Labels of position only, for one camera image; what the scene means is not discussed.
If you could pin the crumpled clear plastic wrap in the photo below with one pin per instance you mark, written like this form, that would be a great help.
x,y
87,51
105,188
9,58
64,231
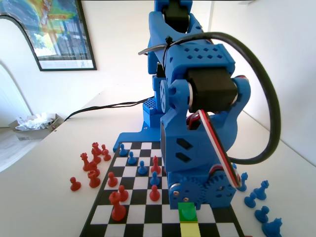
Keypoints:
x,y
37,121

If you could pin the red chess king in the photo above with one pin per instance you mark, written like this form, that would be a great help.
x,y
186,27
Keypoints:
x,y
117,207

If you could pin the red chess bishop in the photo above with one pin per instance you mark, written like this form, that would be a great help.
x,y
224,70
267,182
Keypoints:
x,y
155,165
96,157

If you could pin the blue geared gripper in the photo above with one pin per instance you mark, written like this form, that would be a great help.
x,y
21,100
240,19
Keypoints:
x,y
197,191

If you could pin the red chess rook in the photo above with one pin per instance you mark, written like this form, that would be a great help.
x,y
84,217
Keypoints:
x,y
93,179
95,145

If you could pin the blue chess pawn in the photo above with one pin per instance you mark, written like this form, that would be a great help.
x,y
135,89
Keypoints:
x,y
123,150
154,179
250,199
261,214
132,158
142,168

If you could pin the open cardboard box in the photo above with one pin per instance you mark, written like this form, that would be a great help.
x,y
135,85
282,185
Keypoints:
x,y
32,135

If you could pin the blue crowned chess piece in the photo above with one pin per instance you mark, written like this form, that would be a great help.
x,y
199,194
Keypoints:
x,y
272,227
261,190

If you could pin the red chess pawn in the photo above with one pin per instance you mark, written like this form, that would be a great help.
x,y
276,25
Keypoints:
x,y
103,147
106,155
75,184
154,193
112,179
122,193

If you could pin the blue arm base plate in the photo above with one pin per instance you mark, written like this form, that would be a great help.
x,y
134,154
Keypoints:
x,y
128,138

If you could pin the black and white chessboard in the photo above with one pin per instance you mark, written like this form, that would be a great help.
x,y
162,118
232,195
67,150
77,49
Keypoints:
x,y
138,212

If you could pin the black framed map poster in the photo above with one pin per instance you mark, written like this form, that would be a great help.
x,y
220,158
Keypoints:
x,y
56,37

